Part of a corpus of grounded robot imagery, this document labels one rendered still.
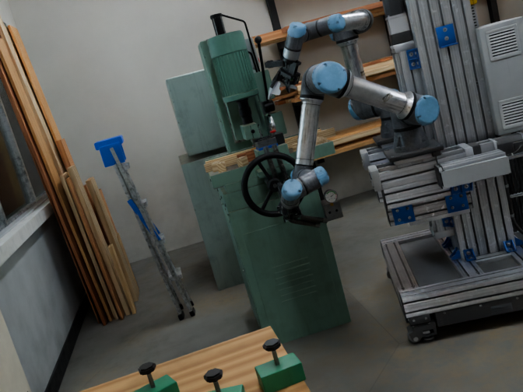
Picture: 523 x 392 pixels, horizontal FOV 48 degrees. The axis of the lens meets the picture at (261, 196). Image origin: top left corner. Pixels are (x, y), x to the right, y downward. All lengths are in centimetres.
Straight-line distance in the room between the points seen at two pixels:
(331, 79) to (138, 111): 316
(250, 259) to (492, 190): 115
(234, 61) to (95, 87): 258
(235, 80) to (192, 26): 248
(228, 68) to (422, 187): 103
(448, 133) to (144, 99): 308
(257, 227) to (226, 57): 81
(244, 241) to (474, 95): 122
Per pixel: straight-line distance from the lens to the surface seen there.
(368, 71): 505
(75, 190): 390
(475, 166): 248
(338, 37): 306
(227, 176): 273
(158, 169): 522
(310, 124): 236
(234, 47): 280
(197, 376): 173
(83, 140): 524
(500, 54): 274
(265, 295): 288
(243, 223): 277
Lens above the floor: 128
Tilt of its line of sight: 11 degrees down
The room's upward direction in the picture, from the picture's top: 15 degrees counter-clockwise
